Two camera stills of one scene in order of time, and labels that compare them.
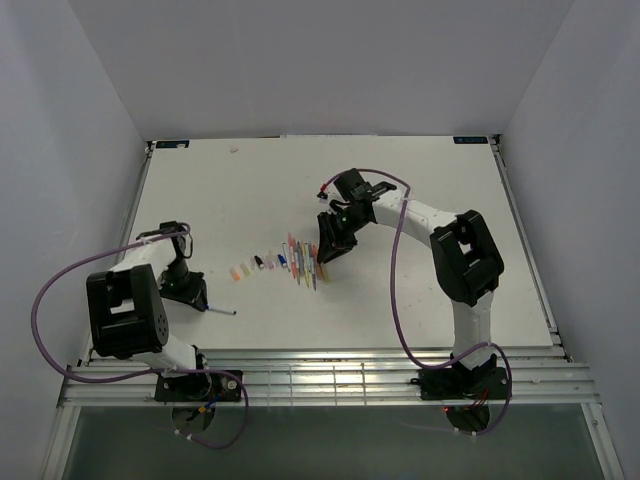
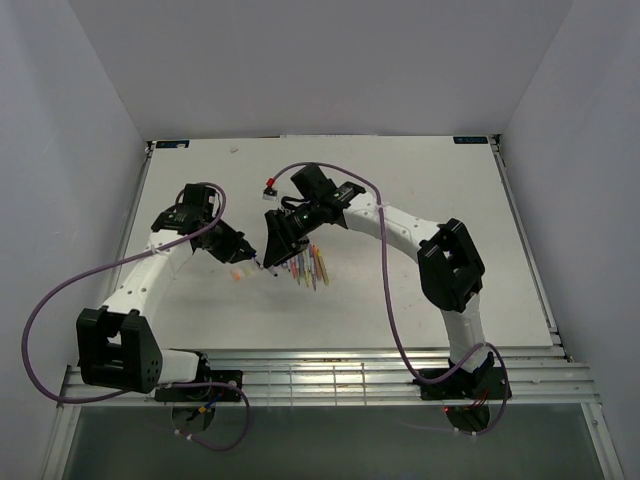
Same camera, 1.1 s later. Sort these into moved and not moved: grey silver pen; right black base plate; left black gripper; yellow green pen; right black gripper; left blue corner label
Moved: left black gripper; right black gripper
Not moved: yellow green pen; left blue corner label; right black base plate; grey silver pen
